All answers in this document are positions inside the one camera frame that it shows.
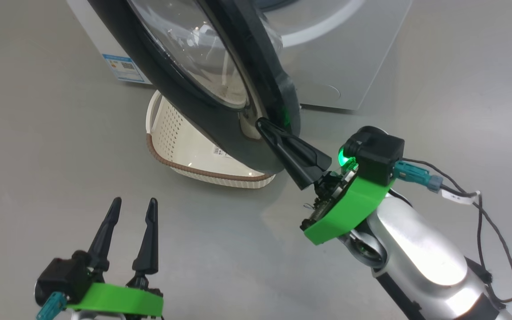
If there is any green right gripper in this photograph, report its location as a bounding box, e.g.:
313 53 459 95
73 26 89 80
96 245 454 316
256 117 395 246

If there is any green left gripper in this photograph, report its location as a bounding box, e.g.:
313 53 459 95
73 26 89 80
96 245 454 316
66 197 164 317

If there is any washing machine door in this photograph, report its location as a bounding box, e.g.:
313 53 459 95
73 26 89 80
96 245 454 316
87 0 302 176

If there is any white front-load washing machine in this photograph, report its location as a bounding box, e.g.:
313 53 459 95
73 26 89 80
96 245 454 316
66 0 413 112

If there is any cream perforated brown-rimmed laundry basket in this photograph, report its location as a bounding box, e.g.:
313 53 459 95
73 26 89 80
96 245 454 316
145 90 277 190

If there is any blue energy label sticker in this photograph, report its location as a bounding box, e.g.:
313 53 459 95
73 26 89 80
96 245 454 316
102 53 147 84

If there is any black cable with teal plug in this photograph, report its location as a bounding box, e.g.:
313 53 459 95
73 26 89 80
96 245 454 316
36 292 68 320
394 157 512 304

